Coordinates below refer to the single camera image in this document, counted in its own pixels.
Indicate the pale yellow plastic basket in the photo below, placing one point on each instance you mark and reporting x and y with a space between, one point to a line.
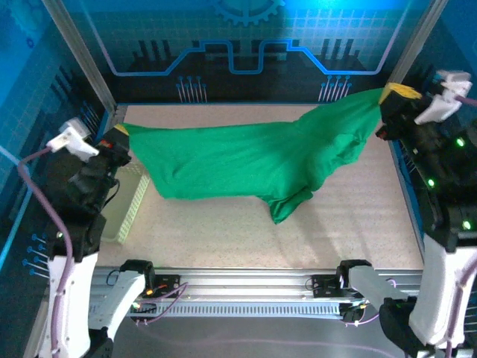
138 201

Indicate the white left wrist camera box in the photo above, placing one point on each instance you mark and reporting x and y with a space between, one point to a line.
71 136

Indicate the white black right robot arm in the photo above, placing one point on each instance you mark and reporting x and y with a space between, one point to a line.
436 291

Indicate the aluminium frame post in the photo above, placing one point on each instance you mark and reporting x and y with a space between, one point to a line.
413 44
82 56

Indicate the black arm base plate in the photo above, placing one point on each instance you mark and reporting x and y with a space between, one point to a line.
324 287
169 285

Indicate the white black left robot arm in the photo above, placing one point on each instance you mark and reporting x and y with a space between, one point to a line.
82 298

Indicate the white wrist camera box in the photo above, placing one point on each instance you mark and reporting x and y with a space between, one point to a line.
71 136
443 104

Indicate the steel sheet panel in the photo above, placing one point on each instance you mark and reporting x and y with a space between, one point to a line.
223 332

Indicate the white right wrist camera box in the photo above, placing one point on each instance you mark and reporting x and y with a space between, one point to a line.
443 104

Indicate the green t-shirt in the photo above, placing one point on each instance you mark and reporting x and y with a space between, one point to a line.
242 160

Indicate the aluminium mounting rail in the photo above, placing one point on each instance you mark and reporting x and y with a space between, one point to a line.
242 283

